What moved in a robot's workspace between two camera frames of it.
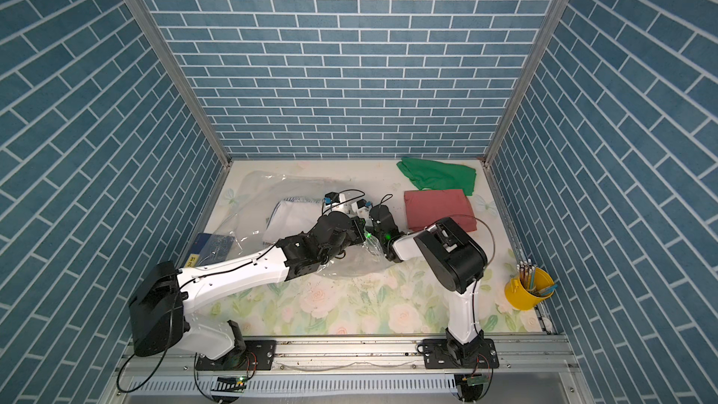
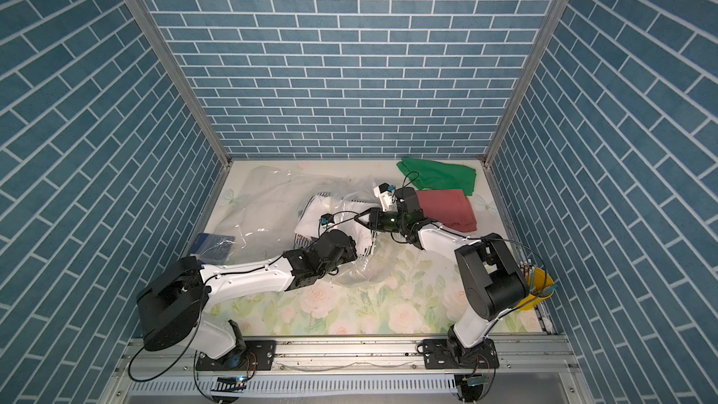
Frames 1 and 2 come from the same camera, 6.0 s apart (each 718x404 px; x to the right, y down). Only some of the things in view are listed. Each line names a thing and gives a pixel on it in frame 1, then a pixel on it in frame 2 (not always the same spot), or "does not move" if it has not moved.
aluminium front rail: x=356 y=371 does not move
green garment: x=434 y=175 does not move
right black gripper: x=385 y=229 → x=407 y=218
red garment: x=424 y=208 does not move
